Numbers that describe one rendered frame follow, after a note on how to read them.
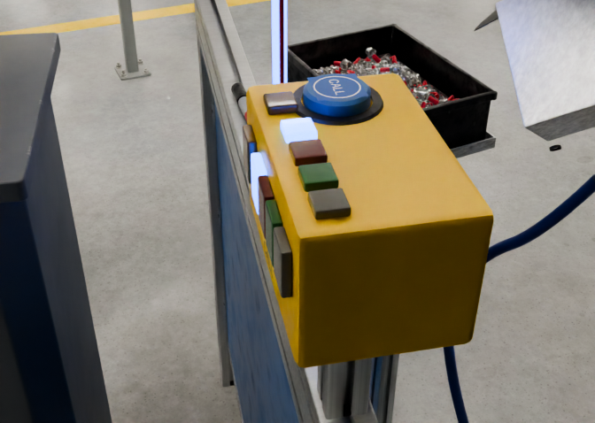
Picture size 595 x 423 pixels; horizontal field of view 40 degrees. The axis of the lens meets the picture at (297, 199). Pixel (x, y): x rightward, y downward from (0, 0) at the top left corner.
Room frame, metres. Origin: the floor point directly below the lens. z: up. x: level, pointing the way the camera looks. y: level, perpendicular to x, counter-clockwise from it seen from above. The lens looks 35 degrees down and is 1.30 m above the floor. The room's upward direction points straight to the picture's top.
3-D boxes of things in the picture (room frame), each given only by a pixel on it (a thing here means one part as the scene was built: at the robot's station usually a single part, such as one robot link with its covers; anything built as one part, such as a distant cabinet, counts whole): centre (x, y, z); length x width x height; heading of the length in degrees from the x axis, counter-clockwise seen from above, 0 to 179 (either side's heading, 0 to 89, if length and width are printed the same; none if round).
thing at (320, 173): (0.35, -0.01, 1.08); 0.02 x 0.02 x 0.01; 12
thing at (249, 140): (0.42, 0.03, 1.04); 0.02 x 0.01 x 0.03; 12
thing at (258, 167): (0.39, 0.02, 1.04); 0.02 x 0.01 x 0.03; 12
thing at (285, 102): (0.42, 0.01, 1.08); 0.02 x 0.02 x 0.01; 12
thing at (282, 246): (0.32, 0.01, 1.04); 0.02 x 0.01 x 0.03; 12
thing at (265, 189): (0.36, 0.02, 1.04); 0.02 x 0.01 x 0.03; 12
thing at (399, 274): (0.39, -0.03, 1.02); 0.16 x 0.10 x 0.11; 12
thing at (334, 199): (0.32, -0.02, 1.08); 0.02 x 0.02 x 0.01; 12
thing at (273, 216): (0.34, 0.01, 1.04); 0.02 x 0.01 x 0.03; 12
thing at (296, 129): (0.39, 0.00, 1.08); 0.02 x 0.02 x 0.01; 12
